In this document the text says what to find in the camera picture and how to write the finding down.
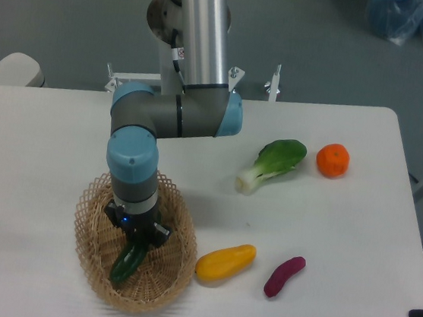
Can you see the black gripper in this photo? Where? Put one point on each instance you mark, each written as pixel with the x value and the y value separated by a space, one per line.
pixel 143 225

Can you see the dark green cucumber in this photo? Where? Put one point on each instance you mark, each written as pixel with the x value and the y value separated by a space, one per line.
pixel 129 259

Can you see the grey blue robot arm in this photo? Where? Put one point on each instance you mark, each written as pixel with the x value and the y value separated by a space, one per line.
pixel 196 103

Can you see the woven wicker basket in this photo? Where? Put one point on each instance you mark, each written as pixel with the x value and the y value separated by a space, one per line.
pixel 164 273

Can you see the yellow squash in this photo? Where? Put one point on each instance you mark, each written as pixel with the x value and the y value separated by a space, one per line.
pixel 224 263

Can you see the purple sweet potato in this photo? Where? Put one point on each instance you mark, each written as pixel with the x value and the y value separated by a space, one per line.
pixel 281 275

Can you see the green bok choy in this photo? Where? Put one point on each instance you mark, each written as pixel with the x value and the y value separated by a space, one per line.
pixel 275 159

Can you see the white chair armrest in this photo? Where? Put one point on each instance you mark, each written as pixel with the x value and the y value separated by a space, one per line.
pixel 20 70

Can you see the orange tangerine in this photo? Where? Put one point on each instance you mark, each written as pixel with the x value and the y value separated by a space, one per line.
pixel 333 160

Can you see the white metal base frame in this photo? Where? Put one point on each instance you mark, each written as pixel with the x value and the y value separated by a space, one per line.
pixel 271 88

